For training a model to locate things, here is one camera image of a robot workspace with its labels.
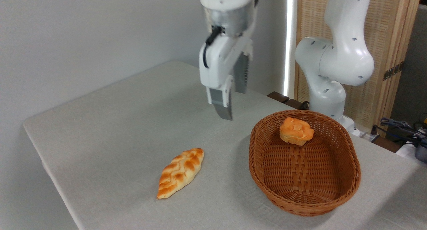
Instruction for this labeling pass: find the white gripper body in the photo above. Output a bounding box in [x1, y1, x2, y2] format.
[199, 35, 253, 88]

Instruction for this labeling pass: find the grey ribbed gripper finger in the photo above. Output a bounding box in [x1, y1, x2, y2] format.
[233, 53, 250, 94]
[205, 76, 234, 121]

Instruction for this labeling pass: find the round orange bread bun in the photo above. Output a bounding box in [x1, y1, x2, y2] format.
[280, 117, 314, 146]

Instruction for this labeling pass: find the long braided bread loaf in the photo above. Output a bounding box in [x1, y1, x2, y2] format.
[157, 148, 204, 199]

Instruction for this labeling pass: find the brown oval wicker basket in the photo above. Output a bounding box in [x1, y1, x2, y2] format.
[249, 110, 362, 217]

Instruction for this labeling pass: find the dark brown wooden furniture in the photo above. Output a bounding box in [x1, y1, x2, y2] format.
[267, 92, 310, 110]

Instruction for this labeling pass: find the grey tablecloth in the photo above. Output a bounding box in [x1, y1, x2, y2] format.
[23, 60, 427, 230]

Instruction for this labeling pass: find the dark metal screen hinge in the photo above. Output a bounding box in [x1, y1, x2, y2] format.
[383, 61, 405, 81]

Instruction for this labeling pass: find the grey box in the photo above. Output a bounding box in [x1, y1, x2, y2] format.
[415, 145, 427, 163]

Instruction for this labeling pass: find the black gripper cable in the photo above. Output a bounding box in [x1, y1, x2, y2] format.
[203, 25, 223, 69]

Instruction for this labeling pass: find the blue cable bundle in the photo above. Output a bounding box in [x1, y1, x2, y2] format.
[380, 118, 427, 147]

